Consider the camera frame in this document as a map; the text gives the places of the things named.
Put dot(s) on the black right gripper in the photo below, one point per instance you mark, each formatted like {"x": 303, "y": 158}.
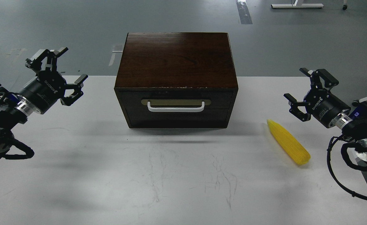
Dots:
{"x": 319, "y": 101}

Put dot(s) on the wooden drawer with white handle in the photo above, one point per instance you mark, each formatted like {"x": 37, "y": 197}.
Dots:
{"x": 177, "y": 109}

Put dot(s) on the yellow corn cob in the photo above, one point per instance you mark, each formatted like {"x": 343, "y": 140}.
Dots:
{"x": 288, "y": 143}

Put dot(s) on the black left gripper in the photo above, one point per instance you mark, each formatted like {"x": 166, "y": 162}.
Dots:
{"x": 48, "y": 85}

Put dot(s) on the white desk base far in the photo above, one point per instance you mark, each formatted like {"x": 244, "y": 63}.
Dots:
{"x": 296, "y": 4}

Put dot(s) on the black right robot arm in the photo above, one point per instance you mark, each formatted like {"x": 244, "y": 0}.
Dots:
{"x": 354, "y": 136}

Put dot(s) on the dark wooden drawer cabinet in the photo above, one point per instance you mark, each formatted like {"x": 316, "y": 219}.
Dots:
{"x": 167, "y": 61}

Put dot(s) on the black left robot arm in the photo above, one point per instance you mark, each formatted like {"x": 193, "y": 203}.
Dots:
{"x": 14, "y": 110}

